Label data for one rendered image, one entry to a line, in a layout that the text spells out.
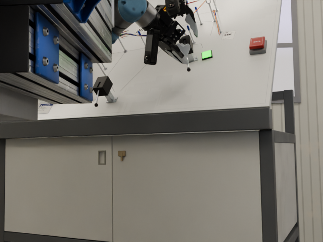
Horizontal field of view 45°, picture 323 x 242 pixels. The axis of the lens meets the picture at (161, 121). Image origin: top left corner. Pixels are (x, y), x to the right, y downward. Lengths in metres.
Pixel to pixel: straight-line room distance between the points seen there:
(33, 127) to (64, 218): 0.39
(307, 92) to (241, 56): 1.95
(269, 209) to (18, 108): 0.84
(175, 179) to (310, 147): 2.09
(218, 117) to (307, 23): 2.30
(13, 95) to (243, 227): 0.86
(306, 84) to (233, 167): 2.14
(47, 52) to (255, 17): 1.14
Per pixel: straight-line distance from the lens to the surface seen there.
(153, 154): 1.40
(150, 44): 1.28
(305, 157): 3.32
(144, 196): 1.43
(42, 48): 0.58
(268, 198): 1.28
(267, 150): 1.27
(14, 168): 1.81
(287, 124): 1.83
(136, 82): 1.53
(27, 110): 0.77
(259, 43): 1.43
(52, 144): 1.66
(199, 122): 1.29
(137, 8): 1.05
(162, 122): 1.34
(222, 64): 1.44
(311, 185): 3.34
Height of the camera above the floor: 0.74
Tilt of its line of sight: 4 degrees up
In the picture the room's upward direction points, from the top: 1 degrees counter-clockwise
